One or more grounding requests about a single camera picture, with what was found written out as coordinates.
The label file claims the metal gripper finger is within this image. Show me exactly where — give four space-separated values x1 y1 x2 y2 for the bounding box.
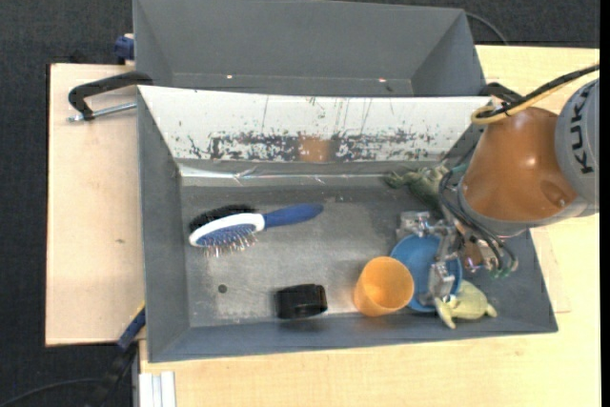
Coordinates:
396 210 448 239
419 260 457 304

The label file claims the blue plate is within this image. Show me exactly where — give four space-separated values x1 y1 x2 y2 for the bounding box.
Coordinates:
389 234 464 314

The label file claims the blue and white hairbrush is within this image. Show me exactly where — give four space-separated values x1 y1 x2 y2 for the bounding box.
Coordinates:
188 203 326 259

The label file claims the orange plastic cup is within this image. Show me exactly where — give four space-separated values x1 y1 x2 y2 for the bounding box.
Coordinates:
353 255 416 318

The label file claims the grey metal bin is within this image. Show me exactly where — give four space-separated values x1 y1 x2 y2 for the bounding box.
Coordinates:
132 0 559 364

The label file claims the pale wood board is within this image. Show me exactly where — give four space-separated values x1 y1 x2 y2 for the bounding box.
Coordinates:
45 62 147 347

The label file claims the black round lid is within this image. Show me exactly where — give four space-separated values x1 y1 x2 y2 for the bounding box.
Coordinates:
275 283 330 321

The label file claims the green toy lizard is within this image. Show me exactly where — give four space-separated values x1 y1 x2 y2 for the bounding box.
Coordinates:
382 163 453 219

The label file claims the pale green plush toy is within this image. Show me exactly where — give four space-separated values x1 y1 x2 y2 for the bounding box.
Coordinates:
433 279 498 331

